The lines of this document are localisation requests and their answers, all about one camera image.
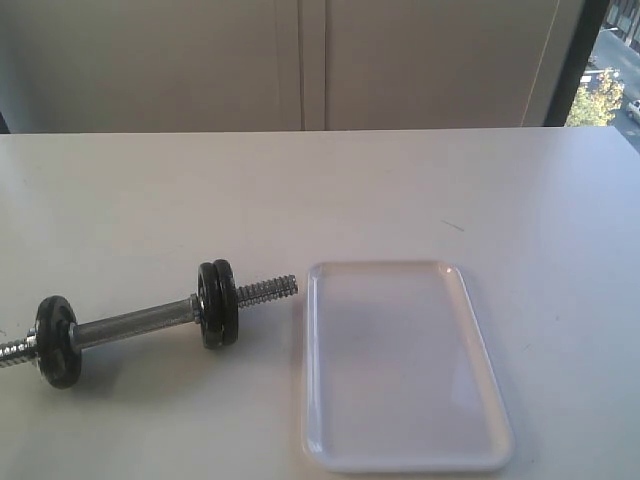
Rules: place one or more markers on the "black weight plate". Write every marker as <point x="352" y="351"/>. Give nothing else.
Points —
<point x="58" y="362"/>
<point x="210" y="306"/>
<point x="229" y="301"/>

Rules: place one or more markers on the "chrome threaded dumbbell bar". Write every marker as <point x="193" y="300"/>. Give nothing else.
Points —
<point x="156" y="318"/>

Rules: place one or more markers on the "white plastic tray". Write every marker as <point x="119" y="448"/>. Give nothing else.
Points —
<point x="397" y="377"/>

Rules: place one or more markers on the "beige cabinet doors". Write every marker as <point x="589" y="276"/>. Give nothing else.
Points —
<point x="170" y="66"/>

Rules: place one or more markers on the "black window frame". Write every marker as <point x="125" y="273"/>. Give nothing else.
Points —
<point x="583" y="39"/>

